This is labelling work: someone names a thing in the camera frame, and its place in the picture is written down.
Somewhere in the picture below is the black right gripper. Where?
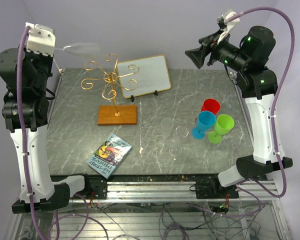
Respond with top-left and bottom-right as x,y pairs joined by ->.
185,28 -> 251,73

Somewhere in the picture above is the clear ribbed wine glass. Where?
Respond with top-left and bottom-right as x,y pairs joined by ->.
54,42 -> 100,58

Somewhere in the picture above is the clear smooth wine glass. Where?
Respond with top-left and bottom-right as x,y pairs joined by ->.
160,118 -> 189,138

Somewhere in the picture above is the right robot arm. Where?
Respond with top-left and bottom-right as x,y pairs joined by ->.
185,25 -> 293,198

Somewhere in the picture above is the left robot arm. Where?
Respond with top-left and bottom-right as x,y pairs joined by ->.
0,48 -> 92,214

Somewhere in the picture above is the wooden rack base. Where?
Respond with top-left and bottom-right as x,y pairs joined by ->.
97,105 -> 137,126

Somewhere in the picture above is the clear wine glass on table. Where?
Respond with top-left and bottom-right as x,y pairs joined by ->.
155,142 -> 182,157

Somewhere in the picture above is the red plastic goblet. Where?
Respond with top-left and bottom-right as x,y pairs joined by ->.
201,98 -> 221,115

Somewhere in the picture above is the gold framed whiteboard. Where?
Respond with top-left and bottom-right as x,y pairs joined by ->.
117,55 -> 172,99

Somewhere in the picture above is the blue plastic goblet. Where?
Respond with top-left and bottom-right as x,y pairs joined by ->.
191,110 -> 216,140

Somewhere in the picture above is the green plastic goblet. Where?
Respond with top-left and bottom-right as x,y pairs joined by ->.
207,114 -> 235,144

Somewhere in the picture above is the colourful treehouse book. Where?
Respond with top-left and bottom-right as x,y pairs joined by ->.
86,133 -> 132,179

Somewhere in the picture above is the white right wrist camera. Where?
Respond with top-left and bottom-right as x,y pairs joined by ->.
217,8 -> 240,45

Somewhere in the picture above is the gold wire glass rack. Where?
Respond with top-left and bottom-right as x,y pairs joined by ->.
80,53 -> 140,106

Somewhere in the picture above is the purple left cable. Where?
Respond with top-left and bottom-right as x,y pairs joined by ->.
16,26 -> 106,240

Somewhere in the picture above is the aluminium rail frame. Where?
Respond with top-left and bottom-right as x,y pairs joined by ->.
8,174 -> 292,240

